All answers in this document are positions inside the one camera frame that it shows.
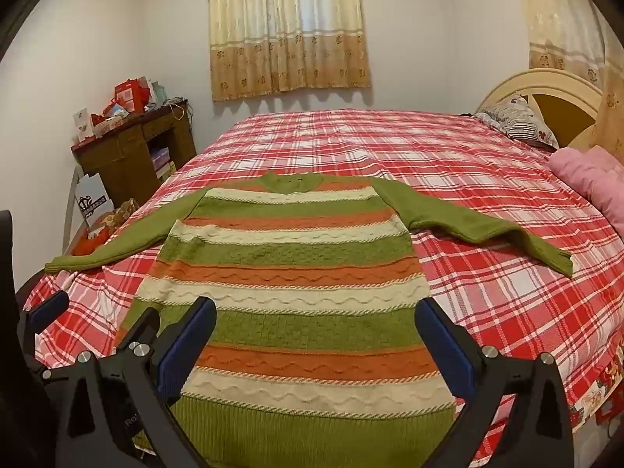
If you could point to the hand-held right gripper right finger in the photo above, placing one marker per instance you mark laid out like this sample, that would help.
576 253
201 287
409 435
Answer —
446 351

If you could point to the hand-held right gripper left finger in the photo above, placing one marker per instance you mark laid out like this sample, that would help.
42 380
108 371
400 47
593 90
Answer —
187 346

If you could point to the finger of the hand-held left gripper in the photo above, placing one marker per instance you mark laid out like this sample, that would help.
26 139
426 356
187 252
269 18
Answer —
48 308
146 324

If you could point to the green orange striped knit sweater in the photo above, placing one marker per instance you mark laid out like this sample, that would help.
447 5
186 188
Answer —
302 263

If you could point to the red plastic bag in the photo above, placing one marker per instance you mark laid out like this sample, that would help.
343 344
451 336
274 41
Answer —
90 243

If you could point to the brown patterned bag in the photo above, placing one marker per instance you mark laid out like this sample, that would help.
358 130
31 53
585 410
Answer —
119 214

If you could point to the white paper bag crown print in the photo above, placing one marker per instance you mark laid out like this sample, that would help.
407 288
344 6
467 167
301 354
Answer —
92 195

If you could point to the stacked boxes in desk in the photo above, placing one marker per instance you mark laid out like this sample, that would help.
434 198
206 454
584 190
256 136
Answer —
162 161

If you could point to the red floral quilt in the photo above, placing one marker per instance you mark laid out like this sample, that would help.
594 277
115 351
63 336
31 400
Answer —
607 385

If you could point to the brown wooden desk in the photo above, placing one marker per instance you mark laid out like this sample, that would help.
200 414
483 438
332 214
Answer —
126 156

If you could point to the red plaid bed sheet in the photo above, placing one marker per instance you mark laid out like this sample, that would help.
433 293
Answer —
487 180

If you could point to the white upright card box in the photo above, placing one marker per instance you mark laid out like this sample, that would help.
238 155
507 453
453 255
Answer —
83 124

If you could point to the flat red-edged box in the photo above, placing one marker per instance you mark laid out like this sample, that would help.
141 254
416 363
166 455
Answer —
112 126

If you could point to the red gift box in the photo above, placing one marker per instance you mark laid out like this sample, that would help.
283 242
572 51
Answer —
129 95

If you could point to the pink quilt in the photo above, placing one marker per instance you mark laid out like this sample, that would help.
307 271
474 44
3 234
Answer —
590 173

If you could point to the striped patterned pillow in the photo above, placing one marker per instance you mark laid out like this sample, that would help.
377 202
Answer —
524 119

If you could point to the cream arched headboard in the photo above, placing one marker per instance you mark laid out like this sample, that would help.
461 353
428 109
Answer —
536 80

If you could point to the beige floral window curtain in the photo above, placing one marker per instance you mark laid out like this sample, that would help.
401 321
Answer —
287 34
560 24

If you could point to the grey metal frame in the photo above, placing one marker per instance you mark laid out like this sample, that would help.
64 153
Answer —
72 195

